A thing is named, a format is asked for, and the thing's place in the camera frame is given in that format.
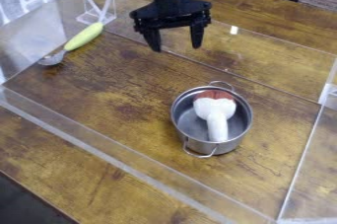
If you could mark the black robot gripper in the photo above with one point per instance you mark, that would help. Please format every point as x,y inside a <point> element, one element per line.
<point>165,14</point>

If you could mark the white plush mushroom red cap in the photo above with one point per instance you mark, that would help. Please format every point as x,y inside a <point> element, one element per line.
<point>214,106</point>

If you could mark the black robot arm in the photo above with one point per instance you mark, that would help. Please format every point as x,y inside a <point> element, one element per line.
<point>165,14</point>

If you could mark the clear acrylic triangle bracket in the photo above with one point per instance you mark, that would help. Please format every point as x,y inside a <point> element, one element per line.
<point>95,14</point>

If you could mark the spoon with green handle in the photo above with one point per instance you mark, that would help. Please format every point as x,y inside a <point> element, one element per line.
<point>81,39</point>

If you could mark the clear acrylic barrier front wall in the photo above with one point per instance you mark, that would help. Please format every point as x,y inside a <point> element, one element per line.
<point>207,200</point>

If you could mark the clear acrylic right wall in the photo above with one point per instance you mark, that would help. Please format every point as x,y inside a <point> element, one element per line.
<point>310,200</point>

